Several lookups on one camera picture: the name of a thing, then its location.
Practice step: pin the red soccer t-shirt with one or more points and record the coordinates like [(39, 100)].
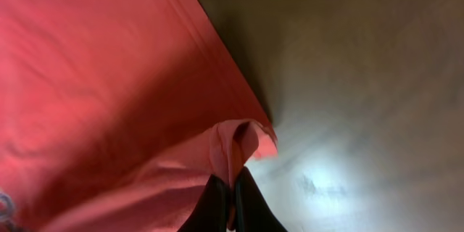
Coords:
[(114, 113)]

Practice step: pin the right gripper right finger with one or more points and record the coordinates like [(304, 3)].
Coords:
[(252, 211)]

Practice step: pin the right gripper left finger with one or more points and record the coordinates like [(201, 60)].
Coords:
[(211, 212)]

